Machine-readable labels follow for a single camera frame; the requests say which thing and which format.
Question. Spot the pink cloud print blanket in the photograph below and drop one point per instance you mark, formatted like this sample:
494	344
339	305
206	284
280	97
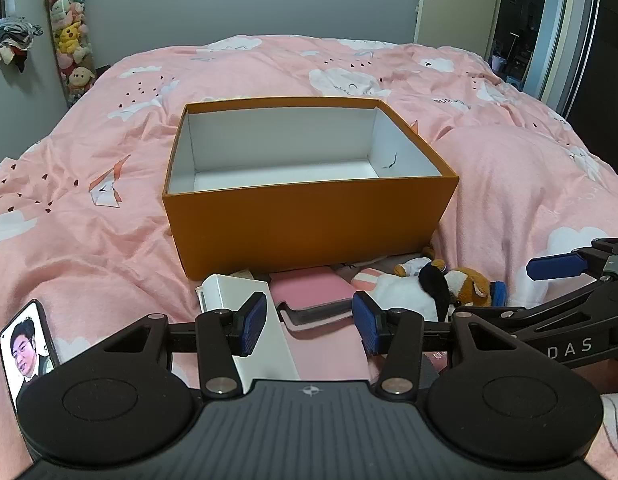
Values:
89	210

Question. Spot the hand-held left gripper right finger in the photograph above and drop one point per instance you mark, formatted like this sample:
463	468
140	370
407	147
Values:
366	325

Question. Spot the orange cardboard box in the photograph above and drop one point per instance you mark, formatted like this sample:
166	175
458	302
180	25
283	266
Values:
299	225

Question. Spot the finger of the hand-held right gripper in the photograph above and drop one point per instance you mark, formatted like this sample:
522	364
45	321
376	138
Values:
554	266
499	294

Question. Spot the hanging column of plush toys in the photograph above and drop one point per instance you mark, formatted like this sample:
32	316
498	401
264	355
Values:
70	35

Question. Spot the black smartphone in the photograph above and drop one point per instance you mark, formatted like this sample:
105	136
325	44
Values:
26	347

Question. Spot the cream door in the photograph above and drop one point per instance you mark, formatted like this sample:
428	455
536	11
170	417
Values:
459	5

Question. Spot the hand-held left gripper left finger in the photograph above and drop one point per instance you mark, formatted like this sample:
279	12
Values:
251	322

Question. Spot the white plush toy black ear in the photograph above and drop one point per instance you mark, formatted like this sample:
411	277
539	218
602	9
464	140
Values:
399	295

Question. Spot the dark sliding wardrobe door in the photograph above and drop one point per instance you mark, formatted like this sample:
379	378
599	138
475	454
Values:
604	60

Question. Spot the long white box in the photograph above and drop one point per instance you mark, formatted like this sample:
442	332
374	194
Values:
283	360

